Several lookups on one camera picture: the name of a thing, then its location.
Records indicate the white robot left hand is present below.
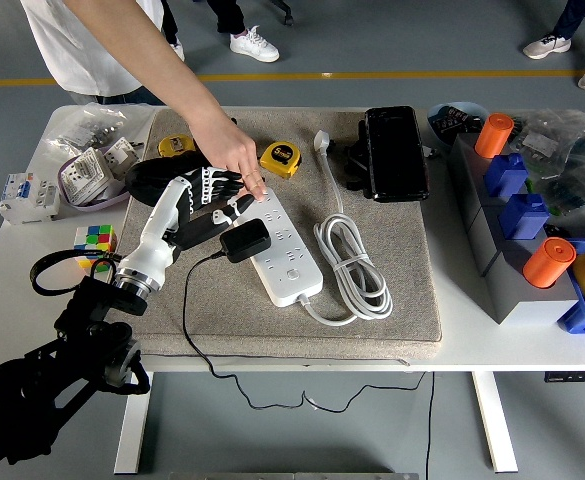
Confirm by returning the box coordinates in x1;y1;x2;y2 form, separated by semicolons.
116;166;259;289

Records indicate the person's left hand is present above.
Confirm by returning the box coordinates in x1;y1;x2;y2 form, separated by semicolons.
194;118;268;203

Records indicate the thin black adapter cord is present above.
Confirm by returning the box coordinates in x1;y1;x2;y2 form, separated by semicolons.
181;251;426;414

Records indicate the black power adapter plug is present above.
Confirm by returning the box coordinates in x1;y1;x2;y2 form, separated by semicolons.
219;218;272;264

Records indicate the white power strip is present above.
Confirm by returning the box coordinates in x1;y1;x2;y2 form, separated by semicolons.
234;189;325;308

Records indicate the yellow 5m tape measure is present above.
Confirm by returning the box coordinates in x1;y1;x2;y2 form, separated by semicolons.
260;141;303;180

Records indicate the round yellow black tape measure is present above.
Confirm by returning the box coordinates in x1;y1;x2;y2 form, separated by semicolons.
158;135;197;157

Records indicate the multicoloured puzzle cube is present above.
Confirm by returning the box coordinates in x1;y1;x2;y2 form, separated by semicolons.
73;223;119;275

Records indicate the pale purple bowl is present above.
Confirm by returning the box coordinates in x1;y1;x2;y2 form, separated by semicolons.
57;159;132;214

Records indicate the black table control panel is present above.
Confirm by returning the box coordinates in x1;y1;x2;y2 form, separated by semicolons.
544;369;585;385

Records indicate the person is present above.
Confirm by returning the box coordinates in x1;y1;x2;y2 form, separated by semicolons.
20;0;166;106
159;0;281;64
522;0;585;94

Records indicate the white table leg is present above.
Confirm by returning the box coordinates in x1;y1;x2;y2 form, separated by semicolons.
113;370;154;475
471;370;519;474

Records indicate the grey-brown fabric mat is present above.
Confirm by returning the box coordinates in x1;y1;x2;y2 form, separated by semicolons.
119;106;446;362

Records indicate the clear bag of small hardware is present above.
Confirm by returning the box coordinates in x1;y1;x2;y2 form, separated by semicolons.
44;102;154;166

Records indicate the white circuit breaker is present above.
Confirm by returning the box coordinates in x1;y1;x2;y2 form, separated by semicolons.
0;171;62;225

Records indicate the black office chair base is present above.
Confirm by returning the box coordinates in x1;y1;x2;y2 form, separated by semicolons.
259;0;296;27

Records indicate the blue plastic bin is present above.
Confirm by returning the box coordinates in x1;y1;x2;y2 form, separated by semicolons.
556;237;585;336

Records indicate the glossy black flat device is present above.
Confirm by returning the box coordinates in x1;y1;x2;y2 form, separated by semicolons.
364;105;431;204

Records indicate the grey block base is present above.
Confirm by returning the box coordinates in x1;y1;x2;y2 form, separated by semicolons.
446;132;581;326

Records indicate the light blue bowl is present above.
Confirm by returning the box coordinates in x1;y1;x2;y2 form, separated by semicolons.
426;102;491;151

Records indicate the orange plastic cylinder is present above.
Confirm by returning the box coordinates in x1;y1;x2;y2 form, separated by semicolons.
474;113;516;159
522;237;578;290

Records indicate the dark printed packet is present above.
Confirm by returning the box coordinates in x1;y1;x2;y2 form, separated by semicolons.
430;106;488;139

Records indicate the blue plastic block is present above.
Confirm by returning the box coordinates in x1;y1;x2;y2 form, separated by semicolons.
483;152;530;199
499;193;551;241

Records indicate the clear bag of electronic parts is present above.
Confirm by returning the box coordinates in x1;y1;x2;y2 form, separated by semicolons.
509;109;585;236

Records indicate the white wall socket panel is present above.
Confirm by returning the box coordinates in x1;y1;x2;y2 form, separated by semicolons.
102;136;143;179
59;147;116;207

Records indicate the white power strip cord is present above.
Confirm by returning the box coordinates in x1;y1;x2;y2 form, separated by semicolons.
301;129;394;327

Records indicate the black hanging cable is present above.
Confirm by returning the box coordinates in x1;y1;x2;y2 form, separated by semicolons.
424;370;436;480

